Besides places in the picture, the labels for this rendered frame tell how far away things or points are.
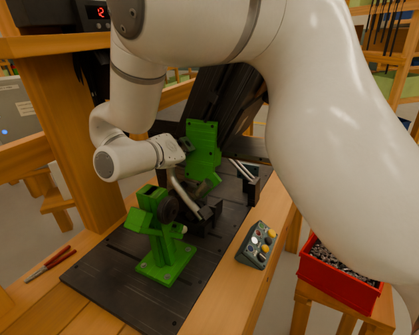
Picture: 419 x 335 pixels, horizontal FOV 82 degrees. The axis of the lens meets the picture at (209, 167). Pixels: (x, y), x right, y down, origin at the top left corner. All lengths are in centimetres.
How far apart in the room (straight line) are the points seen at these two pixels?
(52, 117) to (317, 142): 75
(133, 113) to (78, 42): 33
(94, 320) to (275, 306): 122
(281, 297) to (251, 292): 109
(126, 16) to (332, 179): 18
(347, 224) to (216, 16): 17
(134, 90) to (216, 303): 56
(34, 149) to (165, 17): 78
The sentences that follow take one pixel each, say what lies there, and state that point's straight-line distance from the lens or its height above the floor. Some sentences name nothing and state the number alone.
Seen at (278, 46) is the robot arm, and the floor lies 150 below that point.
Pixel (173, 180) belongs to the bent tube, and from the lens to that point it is 86.
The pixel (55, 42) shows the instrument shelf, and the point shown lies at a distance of 71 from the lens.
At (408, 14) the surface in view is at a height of 154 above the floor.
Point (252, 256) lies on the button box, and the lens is 76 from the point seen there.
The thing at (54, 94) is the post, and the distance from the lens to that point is 83.
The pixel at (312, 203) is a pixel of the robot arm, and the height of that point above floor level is 140.
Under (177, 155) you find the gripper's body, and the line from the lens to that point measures 72.
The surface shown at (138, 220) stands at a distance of 63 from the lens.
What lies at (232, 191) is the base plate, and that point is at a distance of 108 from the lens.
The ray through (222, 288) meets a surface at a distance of 75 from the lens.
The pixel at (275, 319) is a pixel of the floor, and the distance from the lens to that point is 175.
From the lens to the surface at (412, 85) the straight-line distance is 354.
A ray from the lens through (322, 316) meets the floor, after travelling 182.
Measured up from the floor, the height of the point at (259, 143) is 113.
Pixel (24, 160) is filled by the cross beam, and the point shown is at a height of 122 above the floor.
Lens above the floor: 152
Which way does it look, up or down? 29 degrees down
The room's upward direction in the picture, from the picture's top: 5 degrees counter-clockwise
